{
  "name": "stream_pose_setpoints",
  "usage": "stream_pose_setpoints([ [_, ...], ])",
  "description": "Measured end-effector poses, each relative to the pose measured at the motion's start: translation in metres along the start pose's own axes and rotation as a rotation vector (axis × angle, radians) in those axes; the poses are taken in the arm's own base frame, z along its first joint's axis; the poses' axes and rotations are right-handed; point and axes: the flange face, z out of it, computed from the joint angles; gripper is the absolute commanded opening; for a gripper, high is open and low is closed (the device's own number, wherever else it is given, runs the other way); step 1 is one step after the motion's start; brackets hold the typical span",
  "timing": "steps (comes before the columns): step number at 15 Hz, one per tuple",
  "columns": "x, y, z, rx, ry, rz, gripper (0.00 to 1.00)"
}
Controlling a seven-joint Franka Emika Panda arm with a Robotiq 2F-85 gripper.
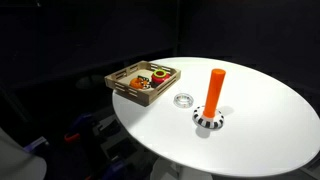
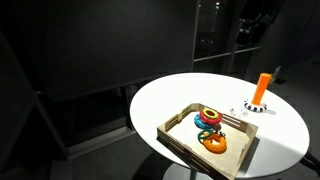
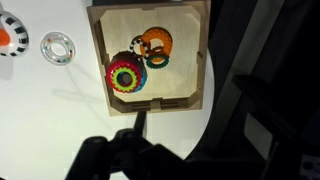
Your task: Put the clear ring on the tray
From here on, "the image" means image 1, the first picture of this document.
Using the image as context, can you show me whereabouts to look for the wooden slatted tray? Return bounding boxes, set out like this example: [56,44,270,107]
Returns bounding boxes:
[104,60,182,108]

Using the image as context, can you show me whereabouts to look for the green ring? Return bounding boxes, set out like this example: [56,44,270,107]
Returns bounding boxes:
[152,68,168,80]

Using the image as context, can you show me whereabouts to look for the black white striped ring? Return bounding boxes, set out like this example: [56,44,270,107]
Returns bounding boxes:
[192,105,225,131]

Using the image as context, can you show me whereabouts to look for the orange stacking peg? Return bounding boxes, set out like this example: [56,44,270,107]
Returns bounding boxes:
[202,68,227,119]

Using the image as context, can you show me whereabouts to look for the orange ring toy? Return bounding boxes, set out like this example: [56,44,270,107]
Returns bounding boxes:
[129,77,145,90]

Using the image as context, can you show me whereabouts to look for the white table pedestal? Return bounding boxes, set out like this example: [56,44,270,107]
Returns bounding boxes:
[149,156,214,180]

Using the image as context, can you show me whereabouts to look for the purple clamp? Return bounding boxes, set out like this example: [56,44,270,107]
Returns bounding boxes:
[23,136,50,153]
[101,160,128,180]
[70,113,96,133]

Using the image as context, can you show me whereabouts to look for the red ring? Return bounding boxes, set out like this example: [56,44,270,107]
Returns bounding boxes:
[151,71,171,89]

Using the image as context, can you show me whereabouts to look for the black white orange toy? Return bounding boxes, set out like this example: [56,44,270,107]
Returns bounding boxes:
[137,75,152,91]

